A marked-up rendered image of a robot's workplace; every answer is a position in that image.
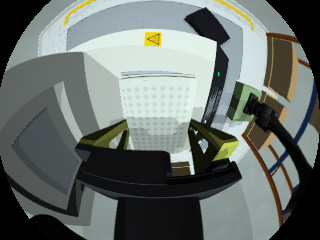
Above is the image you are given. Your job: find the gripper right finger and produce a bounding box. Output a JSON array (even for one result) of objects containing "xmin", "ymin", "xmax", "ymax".
[{"xmin": 188, "ymin": 118, "xmax": 239, "ymax": 174}]

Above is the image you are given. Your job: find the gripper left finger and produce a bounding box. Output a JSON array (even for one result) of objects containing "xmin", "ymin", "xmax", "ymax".
[{"xmin": 79, "ymin": 119, "xmax": 130, "ymax": 150}]

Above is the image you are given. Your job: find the white thermal cycler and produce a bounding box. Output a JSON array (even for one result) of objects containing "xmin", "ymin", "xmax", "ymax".
[{"xmin": 0, "ymin": 29, "xmax": 229, "ymax": 226}]

